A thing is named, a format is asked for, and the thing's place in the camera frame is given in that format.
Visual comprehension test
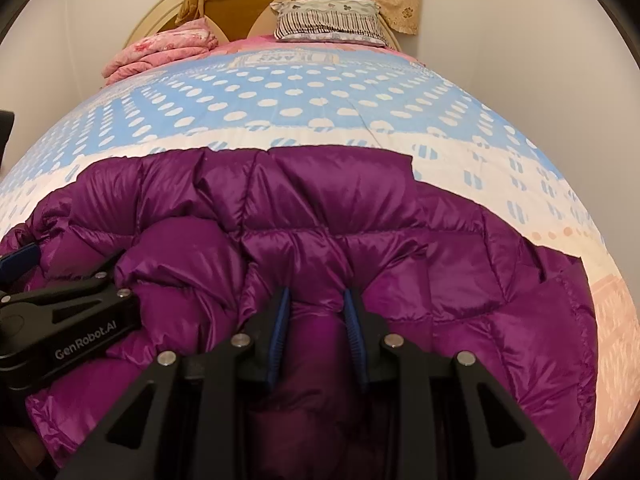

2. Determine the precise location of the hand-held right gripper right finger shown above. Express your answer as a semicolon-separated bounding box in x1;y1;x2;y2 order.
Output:
342;287;574;480

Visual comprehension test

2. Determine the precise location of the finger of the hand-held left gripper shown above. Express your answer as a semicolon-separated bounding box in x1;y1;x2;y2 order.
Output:
0;242;139;330

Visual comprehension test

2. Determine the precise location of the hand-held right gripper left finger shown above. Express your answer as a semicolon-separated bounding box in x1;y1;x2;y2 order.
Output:
55;287;292;480

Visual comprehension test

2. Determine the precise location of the purple hooded puffer jacket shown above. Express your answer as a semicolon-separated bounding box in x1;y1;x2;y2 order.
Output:
0;144;599;480

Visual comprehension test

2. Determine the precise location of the polka dot bed duvet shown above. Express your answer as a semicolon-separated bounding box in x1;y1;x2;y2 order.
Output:
0;36;632;480

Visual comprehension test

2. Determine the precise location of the pink folded blanket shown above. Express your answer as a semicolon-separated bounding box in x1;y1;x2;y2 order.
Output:
102;17;221;86

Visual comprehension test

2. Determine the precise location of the striped floral pillow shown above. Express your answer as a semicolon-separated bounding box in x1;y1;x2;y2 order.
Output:
270;0;392;47

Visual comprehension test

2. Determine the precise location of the cream wooden bed headboard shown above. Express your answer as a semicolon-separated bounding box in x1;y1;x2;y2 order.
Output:
123;0;406;54

